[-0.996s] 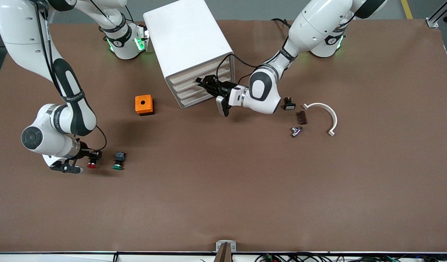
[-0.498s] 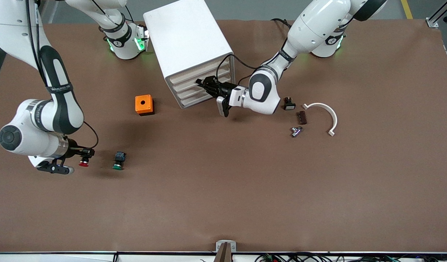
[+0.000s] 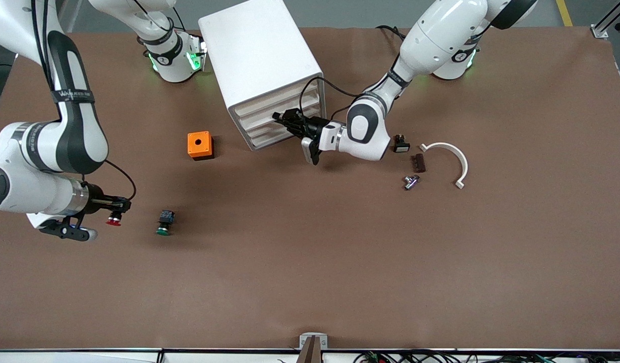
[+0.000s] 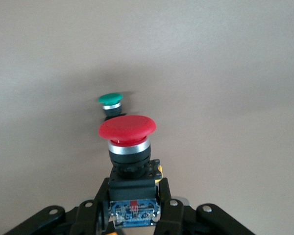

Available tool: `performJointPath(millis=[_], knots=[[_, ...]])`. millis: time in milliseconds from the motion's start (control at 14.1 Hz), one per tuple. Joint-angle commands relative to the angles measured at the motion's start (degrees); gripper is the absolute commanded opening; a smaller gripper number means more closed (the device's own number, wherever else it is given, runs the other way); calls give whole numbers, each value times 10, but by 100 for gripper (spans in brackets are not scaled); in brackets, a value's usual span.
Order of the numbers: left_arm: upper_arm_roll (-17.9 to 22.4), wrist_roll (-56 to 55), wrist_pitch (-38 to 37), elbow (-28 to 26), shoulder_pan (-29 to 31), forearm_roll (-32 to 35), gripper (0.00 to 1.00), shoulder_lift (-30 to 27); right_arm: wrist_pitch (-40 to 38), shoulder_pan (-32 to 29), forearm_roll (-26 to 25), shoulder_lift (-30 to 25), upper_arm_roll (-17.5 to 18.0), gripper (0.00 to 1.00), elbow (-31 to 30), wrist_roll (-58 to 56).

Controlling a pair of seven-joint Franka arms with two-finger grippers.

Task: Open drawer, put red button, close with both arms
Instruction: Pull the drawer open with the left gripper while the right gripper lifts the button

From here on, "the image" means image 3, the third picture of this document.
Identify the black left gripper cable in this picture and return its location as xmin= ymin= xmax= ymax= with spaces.
xmin=300 ymin=76 xmax=366 ymax=122

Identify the aluminium frame profile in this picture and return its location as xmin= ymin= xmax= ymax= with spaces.
xmin=591 ymin=0 xmax=620 ymax=39

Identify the green push button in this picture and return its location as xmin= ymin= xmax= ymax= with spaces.
xmin=155 ymin=210 xmax=176 ymax=236

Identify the white drawer cabinet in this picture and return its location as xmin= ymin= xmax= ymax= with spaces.
xmin=198 ymin=0 xmax=327 ymax=152

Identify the orange box with hole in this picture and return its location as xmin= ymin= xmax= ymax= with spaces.
xmin=187 ymin=131 xmax=214 ymax=161

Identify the cable bundle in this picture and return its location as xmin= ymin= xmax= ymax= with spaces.
xmin=353 ymin=349 xmax=620 ymax=363

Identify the white curved bracket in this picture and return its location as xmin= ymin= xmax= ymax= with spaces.
xmin=419 ymin=142 xmax=469 ymax=190

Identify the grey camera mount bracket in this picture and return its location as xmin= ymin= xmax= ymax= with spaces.
xmin=299 ymin=333 xmax=328 ymax=363

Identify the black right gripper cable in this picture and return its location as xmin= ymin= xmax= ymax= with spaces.
xmin=31 ymin=0 xmax=137 ymax=200

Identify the white table edge rail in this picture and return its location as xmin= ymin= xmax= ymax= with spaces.
xmin=0 ymin=348 xmax=620 ymax=363

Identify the beige cabinet drawer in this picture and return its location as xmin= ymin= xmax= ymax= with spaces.
xmin=248 ymin=121 xmax=310 ymax=148
xmin=234 ymin=81 xmax=320 ymax=117
xmin=238 ymin=92 xmax=321 ymax=128
xmin=243 ymin=103 xmax=322 ymax=138

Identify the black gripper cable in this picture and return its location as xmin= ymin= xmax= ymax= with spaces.
xmin=31 ymin=0 xmax=137 ymax=200
xmin=300 ymin=76 xmax=366 ymax=122

